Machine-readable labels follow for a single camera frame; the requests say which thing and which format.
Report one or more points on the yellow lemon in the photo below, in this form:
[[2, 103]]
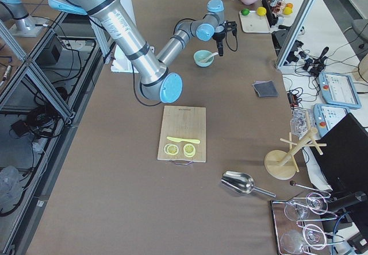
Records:
[[261, 11]]

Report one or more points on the steel metal scoop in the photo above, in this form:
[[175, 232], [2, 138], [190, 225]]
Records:
[[242, 183]]

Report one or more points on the wine glass lower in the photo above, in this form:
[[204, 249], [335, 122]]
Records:
[[306, 241]]

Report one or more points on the green lime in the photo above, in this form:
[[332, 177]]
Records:
[[245, 12]]

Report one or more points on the black monitor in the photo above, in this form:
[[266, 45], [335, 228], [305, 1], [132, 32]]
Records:
[[344, 159]]

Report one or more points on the teal bowl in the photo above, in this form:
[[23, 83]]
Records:
[[200, 55]]

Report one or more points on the wine glass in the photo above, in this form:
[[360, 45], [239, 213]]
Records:
[[306, 241], [301, 208]]

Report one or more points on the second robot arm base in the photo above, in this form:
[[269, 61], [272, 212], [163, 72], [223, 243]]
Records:
[[25, 25]]

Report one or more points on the blue teach pendant upper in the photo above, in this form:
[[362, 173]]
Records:
[[339, 89]]

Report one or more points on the blue teach pendant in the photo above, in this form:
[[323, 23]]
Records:
[[327, 116], [339, 89]]

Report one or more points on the metal glass rack tray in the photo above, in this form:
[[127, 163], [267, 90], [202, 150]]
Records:
[[282, 224]]

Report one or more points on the white tray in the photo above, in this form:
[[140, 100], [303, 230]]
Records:
[[253, 23]]

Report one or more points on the white plastic spoon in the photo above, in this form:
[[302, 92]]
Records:
[[209, 57]]

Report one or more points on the grey folded cloth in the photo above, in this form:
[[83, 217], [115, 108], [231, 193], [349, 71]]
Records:
[[265, 89]]

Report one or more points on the wine glass upper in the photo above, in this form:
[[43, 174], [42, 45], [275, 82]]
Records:
[[301, 208]]

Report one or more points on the bamboo cutting board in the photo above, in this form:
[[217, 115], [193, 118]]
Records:
[[183, 122]]

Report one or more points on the clear plastic container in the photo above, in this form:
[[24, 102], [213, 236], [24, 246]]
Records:
[[298, 122]]

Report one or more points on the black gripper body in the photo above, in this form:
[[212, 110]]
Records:
[[219, 37]]

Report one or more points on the yellow plastic knife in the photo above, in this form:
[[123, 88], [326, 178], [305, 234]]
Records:
[[189, 140]]

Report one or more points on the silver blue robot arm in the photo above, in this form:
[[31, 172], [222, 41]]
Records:
[[156, 82]]

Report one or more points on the wooden mug tree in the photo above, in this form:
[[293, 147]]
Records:
[[282, 165]]

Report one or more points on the aluminium frame post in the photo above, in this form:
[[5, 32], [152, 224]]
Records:
[[302, 14]]

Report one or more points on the blue teach pendant lower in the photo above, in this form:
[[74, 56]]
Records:
[[327, 116]]

